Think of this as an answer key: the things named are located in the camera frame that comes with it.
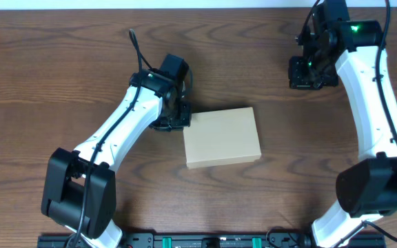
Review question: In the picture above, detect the cardboard box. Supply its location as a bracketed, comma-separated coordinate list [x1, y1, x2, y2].
[183, 107, 261, 169]

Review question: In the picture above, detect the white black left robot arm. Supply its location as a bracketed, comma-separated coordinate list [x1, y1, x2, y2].
[41, 69, 191, 247]

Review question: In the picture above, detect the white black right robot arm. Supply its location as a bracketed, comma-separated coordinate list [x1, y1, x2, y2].
[289, 17, 397, 247]

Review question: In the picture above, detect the black rail with mounts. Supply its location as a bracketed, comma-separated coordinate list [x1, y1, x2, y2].
[37, 232, 387, 248]

